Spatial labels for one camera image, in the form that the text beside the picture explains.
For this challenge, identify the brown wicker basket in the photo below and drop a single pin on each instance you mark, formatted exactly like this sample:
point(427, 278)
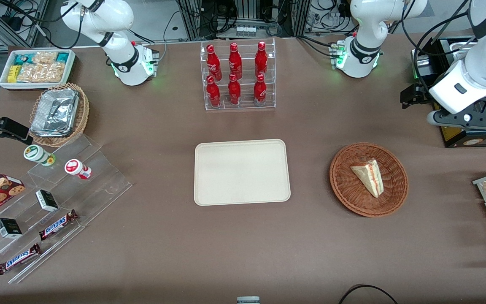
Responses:
point(352, 198)

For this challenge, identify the white rectangular snack bin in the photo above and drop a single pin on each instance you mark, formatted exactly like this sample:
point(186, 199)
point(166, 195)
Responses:
point(70, 67)

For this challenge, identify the clear acrylic bottle rack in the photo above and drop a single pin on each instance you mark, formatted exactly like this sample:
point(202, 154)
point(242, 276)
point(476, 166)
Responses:
point(243, 107)

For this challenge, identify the light wicker basket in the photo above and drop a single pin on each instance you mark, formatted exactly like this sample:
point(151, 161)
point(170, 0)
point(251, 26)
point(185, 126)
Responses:
point(82, 114)

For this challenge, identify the white power strip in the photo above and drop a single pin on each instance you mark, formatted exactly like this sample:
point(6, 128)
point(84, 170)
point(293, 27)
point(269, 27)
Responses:
point(245, 31)

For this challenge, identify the yellow snack packet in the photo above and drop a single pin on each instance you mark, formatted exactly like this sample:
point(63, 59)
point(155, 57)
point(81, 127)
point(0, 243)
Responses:
point(13, 74)

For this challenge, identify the black hot dog machine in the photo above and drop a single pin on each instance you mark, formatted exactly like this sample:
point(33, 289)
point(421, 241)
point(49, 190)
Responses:
point(458, 137)

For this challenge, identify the brown Snickers bar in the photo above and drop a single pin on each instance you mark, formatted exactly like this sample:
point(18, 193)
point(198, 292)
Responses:
point(17, 259)
point(57, 225)

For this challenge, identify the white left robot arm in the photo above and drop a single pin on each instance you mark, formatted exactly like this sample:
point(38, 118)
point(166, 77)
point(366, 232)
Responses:
point(365, 29)

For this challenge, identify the red cola bottle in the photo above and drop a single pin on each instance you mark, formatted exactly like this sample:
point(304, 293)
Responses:
point(260, 92)
point(261, 61)
point(234, 92)
point(213, 93)
point(235, 62)
point(214, 63)

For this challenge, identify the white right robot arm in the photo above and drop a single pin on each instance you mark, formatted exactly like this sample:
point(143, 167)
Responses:
point(120, 63)

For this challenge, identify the clear acrylic stepped display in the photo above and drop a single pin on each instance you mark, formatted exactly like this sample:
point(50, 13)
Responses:
point(99, 185)

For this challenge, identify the small clear bag of crackers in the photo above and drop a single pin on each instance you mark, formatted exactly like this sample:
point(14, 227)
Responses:
point(44, 57)

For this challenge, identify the large clear bag of crackers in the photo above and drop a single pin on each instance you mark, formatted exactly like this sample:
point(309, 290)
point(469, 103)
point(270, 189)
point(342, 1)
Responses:
point(42, 72)

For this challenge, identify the cream plastic tray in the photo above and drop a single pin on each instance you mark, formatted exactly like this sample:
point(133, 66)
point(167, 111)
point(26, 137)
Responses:
point(241, 173)

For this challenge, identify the aluminium frame rack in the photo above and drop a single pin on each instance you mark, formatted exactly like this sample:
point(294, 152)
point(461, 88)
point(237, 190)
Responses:
point(192, 17)

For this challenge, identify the small grey device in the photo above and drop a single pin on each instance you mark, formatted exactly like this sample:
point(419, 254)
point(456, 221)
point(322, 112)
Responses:
point(248, 300)

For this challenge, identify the grey metal shelf frame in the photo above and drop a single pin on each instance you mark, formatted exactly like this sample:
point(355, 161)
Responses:
point(23, 21)

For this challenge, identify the triangular white sandwich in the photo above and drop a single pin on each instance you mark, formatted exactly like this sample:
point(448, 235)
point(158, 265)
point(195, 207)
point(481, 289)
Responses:
point(368, 177)

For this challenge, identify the small black box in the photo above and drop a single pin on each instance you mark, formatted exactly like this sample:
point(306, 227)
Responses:
point(47, 201)
point(9, 228)

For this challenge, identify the red lidded yogurt cup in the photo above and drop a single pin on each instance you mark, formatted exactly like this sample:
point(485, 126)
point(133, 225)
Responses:
point(75, 167)

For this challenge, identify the teal snack packet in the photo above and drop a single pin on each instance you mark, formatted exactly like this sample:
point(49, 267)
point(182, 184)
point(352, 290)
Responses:
point(63, 57)
point(22, 59)

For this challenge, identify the green lidded yogurt cup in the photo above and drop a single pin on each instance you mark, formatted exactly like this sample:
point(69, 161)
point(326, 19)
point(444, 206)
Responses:
point(36, 154)

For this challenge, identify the silver foil container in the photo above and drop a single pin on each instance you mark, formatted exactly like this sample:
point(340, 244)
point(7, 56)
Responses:
point(55, 112)

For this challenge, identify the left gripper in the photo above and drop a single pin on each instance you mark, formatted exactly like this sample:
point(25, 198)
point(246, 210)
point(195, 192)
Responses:
point(419, 93)

